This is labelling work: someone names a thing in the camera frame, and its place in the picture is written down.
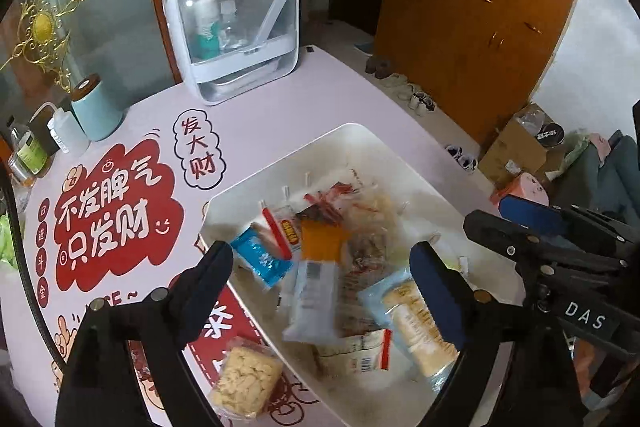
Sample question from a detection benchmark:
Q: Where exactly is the teal baby bottle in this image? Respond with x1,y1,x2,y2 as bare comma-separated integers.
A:
192,0,223,60

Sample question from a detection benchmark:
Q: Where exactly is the green tissue pack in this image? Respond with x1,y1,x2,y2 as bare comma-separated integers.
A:
0,214,18,270

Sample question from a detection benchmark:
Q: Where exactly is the white red-edged snack packet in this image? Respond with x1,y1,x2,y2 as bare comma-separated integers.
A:
312,329,396,375

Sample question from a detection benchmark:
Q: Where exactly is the teal canister with brown lid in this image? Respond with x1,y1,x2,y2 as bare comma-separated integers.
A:
70,74,125,142

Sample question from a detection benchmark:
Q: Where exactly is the white red-striped snack packet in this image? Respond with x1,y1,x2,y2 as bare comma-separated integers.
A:
257,202,303,260

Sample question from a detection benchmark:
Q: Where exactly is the black round canister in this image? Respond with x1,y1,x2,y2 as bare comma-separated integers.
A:
541,123,566,148

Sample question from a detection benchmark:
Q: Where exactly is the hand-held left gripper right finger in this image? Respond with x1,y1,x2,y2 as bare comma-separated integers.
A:
409,241,583,427

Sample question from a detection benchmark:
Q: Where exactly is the clear baby bottle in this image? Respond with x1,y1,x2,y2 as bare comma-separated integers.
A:
217,0,248,52

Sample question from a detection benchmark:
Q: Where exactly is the glass bottle with green label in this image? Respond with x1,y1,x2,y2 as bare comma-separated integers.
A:
6,117,50,175

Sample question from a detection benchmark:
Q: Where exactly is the small blue snack packet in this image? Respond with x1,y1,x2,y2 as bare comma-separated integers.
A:
230,227,296,290

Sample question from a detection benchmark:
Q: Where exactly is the white bottle steriliser cabinet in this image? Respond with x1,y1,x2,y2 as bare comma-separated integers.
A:
151,0,307,106

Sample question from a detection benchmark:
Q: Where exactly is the white squeeze wash bottle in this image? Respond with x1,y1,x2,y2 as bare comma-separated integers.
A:
31,103,90,155

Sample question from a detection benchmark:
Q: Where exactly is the yellow puff snack packet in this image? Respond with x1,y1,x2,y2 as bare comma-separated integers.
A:
207,342,285,419

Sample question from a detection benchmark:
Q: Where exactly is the pink bag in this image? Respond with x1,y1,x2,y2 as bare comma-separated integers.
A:
490,172,548,208

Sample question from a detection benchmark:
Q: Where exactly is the orange wooden cabinet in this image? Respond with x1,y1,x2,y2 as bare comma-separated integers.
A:
374,0,587,148

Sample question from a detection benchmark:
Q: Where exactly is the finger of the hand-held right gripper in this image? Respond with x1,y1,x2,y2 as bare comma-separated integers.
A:
499,194,637,254
462,209,630,271

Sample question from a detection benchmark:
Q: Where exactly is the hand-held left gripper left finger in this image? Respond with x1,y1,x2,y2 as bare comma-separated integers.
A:
55,239,236,427

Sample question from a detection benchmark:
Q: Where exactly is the white plastic storage bin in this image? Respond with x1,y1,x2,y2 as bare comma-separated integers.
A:
198,123,506,427

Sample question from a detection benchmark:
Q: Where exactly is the red striped snack packet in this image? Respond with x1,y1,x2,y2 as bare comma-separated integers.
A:
302,182,361,225

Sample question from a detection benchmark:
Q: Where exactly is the white barcode snack packet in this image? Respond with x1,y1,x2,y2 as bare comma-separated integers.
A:
282,259,343,345

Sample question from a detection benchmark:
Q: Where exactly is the person's leg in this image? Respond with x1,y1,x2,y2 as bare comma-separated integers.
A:
550,129,640,228

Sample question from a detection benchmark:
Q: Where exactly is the small glass jar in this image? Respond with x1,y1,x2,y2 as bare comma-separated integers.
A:
5,157,33,186

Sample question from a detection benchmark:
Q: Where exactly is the cardboard box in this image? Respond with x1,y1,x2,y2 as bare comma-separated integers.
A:
477,103,566,188

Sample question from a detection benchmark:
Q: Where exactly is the orange snack packet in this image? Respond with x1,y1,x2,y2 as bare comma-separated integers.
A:
299,219,348,264

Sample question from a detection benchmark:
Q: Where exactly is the clear packet of brown snacks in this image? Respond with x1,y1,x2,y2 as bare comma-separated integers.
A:
345,227,396,278

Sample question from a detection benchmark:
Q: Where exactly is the blue white cracker packet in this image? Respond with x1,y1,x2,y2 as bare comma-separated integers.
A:
357,269,461,380

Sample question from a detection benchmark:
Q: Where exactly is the black cable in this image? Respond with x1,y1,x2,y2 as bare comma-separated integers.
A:
0,167,71,363

